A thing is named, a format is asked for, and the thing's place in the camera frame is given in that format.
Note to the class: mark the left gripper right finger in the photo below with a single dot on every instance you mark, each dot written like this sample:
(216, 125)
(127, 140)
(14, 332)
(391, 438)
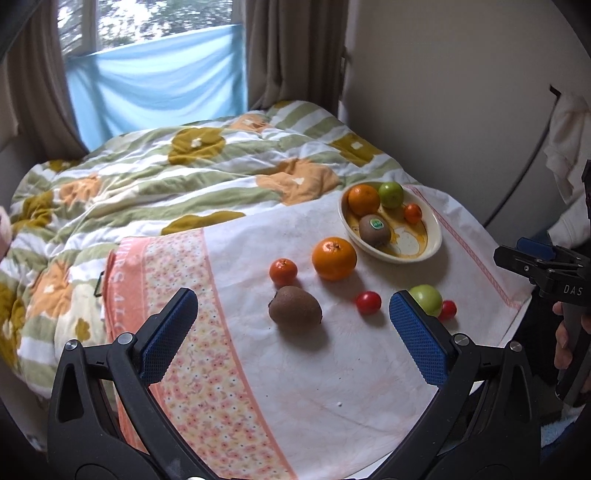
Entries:
(482, 422)

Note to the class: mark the orange in bowl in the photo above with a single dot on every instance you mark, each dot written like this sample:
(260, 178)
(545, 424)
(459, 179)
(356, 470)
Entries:
(363, 200)

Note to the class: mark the green striped floral quilt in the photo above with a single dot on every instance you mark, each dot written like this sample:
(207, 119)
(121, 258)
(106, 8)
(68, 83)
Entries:
(66, 216)

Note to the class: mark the large orange on cloth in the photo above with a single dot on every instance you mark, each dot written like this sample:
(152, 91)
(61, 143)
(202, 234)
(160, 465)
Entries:
(334, 259)

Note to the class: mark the beige curtain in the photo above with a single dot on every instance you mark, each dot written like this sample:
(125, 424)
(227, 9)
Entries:
(38, 89)
(294, 51)

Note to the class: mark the pink plush pillow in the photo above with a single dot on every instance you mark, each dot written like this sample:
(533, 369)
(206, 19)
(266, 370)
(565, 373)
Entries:
(5, 233)

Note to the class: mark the small mandarin orange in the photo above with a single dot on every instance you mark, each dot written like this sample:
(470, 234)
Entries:
(413, 213)

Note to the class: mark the white hanging towel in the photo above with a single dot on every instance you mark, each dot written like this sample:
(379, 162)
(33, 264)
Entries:
(568, 145)

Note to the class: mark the plain brown kiwi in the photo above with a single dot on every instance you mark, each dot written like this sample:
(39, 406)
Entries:
(295, 308)

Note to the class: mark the kiwi with green sticker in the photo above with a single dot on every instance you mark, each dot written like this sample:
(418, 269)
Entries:
(374, 230)

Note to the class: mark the light blue window cloth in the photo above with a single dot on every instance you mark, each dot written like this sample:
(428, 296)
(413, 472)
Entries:
(171, 81)

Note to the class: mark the cherry tomato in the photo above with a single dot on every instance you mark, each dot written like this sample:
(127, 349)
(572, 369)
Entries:
(368, 303)
(449, 311)

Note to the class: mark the green apple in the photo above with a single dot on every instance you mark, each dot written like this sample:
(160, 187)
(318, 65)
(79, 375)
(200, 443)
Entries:
(429, 298)
(391, 194)

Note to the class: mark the cream yellow ceramic bowl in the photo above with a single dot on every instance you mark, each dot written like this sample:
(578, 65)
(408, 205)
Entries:
(410, 243)

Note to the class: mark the window with white frame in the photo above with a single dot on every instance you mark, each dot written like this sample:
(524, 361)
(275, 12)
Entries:
(89, 26)

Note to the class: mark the person's right hand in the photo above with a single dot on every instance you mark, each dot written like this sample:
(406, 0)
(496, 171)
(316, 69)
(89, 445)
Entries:
(563, 355)

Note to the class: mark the beige left curtain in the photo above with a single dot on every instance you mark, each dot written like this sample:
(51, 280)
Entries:
(38, 89)

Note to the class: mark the green apple in bowl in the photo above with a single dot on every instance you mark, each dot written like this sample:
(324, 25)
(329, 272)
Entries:
(391, 194)

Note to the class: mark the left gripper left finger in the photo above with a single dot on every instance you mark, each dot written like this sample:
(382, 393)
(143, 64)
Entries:
(104, 422)

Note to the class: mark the white pink floral cloth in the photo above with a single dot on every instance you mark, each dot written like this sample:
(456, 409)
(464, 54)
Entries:
(259, 401)

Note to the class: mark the beige right curtain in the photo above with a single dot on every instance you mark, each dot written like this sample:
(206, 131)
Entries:
(294, 51)

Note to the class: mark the small mandarin on cloth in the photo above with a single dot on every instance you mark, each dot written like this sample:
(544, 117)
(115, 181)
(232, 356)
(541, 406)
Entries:
(283, 272)

